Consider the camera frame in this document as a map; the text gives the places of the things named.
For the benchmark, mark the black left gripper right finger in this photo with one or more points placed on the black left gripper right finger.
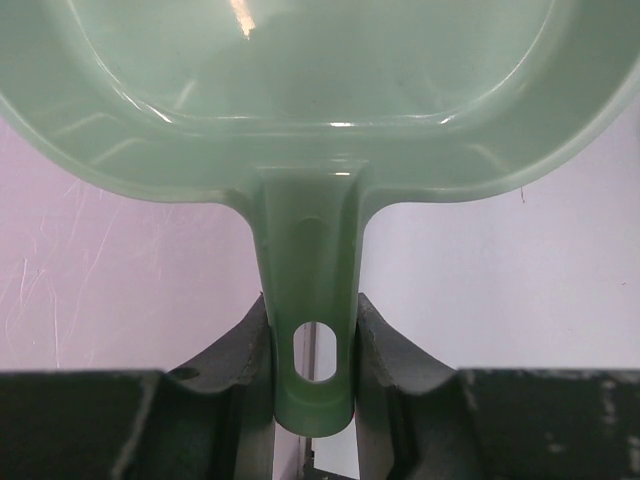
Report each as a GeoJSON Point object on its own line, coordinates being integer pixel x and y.
{"type": "Point", "coordinates": [417, 418]}

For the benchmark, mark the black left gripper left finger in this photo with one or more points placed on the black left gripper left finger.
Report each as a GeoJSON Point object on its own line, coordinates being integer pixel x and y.
{"type": "Point", "coordinates": [209, 418]}

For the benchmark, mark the green plastic dustpan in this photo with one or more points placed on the green plastic dustpan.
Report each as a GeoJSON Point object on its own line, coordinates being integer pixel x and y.
{"type": "Point", "coordinates": [309, 117]}

